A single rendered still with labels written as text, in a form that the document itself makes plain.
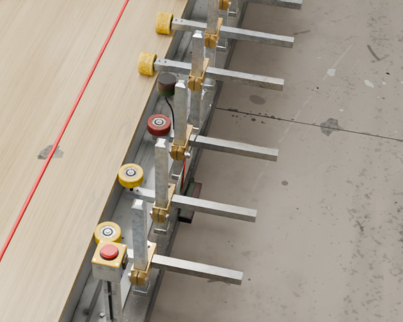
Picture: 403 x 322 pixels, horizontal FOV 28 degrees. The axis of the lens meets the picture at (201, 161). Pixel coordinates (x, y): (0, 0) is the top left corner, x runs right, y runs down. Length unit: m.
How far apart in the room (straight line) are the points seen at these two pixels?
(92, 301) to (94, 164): 0.44
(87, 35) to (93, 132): 0.53
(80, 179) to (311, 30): 2.45
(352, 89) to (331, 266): 1.19
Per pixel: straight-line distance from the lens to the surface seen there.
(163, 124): 2.73
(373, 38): 4.74
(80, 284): 2.60
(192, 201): 2.60
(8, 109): 2.84
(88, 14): 3.23
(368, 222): 3.72
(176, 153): 2.70
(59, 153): 2.65
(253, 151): 2.72
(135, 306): 2.50
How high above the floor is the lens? 2.79
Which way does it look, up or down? 46 degrees down
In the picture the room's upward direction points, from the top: 3 degrees clockwise
